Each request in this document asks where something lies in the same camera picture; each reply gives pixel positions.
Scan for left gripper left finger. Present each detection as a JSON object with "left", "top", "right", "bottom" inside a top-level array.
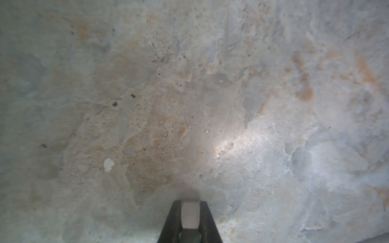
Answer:
[{"left": 157, "top": 200, "right": 182, "bottom": 243}]

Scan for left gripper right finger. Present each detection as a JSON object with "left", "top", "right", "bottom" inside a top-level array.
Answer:
[{"left": 199, "top": 201, "right": 223, "bottom": 243}]

